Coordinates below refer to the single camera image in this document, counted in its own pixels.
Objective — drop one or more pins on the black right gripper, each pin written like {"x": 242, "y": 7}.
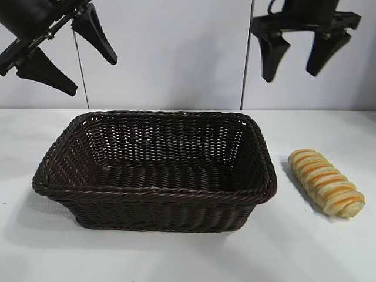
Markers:
{"x": 311, "y": 14}

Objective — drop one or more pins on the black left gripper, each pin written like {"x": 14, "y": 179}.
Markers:
{"x": 29, "y": 14}

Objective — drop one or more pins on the long striped twisted bread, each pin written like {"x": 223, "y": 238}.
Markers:
{"x": 326, "y": 182}

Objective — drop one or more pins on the dark brown woven wicker basket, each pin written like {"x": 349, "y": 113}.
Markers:
{"x": 164, "y": 182}

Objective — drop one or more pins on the thin dark vertical rod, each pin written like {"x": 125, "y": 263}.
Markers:
{"x": 82, "y": 73}
{"x": 245, "y": 73}

